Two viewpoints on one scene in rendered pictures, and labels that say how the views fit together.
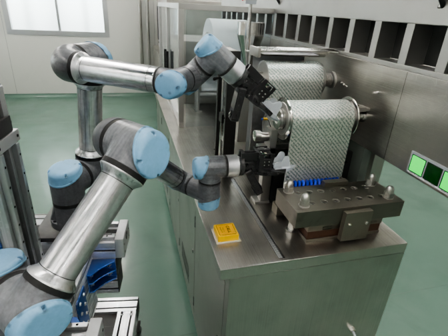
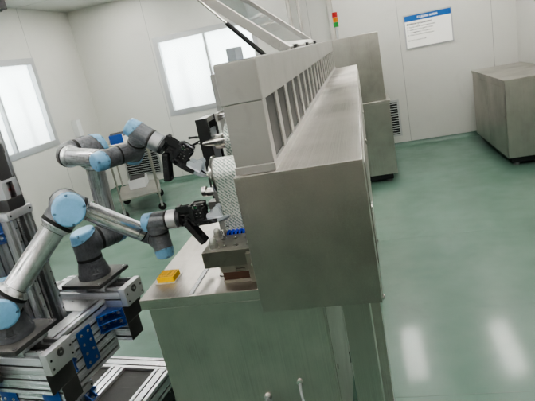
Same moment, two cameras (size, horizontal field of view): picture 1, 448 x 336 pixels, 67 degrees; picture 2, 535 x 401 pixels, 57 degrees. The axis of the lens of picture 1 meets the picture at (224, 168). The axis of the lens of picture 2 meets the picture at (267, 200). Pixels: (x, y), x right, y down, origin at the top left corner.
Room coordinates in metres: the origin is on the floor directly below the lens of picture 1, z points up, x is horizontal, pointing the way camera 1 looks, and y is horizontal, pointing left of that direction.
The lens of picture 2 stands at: (-0.40, -1.28, 1.66)
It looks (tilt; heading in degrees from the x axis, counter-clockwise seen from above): 16 degrees down; 29
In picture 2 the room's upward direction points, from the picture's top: 11 degrees counter-clockwise
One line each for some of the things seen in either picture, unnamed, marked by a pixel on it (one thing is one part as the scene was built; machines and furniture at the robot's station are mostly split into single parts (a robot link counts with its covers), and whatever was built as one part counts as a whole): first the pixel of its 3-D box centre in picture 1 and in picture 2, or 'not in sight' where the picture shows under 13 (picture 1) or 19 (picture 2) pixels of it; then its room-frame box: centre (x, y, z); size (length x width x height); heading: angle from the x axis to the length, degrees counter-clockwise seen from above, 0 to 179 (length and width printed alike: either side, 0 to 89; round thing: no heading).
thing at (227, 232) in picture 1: (225, 232); (168, 276); (0.94, -0.02, 0.91); 0.07 x 0.07 x 0.02; 16
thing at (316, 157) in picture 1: (317, 160); (251, 208); (1.14, -0.33, 1.11); 0.23 x 0.01 x 0.18; 106
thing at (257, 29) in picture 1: (251, 28); not in sight; (1.88, -0.10, 1.50); 0.14 x 0.14 x 0.06
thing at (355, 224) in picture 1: (355, 225); (262, 265); (0.95, -0.44, 0.96); 0.10 x 0.03 x 0.11; 106
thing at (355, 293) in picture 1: (219, 191); (294, 259); (2.07, 0.02, 0.43); 2.52 x 0.64 x 0.86; 16
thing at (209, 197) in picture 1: (205, 191); (161, 243); (1.03, 0.06, 1.01); 0.11 x 0.08 x 0.11; 55
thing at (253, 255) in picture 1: (221, 130); (278, 191); (2.07, 0.03, 0.88); 2.52 x 0.66 x 0.04; 16
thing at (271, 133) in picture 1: (263, 166); (220, 219); (1.18, -0.15, 1.05); 0.06 x 0.05 x 0.31; 106
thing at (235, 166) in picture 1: (232, 165); (174, 218); (1.05, -0.03, 1.11); 0.08 x 0.05 x 0.08; 17
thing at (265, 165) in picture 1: (255, 162); (193, 214); (1.07, -0.11, 1.12); 0.12 x 0.08 x 0.09; 107
